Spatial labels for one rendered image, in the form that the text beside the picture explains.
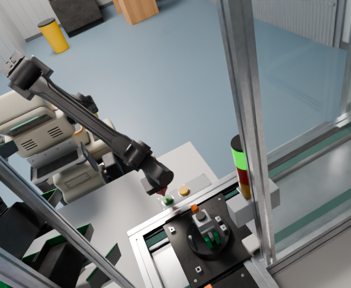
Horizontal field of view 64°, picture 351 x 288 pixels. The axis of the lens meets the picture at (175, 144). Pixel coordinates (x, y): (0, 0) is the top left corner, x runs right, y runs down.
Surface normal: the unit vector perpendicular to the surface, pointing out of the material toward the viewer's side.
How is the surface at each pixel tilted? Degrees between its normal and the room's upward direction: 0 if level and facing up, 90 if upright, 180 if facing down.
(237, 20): 90
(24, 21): 90
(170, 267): 0
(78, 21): 90
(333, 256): 0
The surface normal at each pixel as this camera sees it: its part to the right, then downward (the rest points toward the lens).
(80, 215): -0.28, -0.69
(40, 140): 0.41, 0.64
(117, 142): 0.20, 0.07
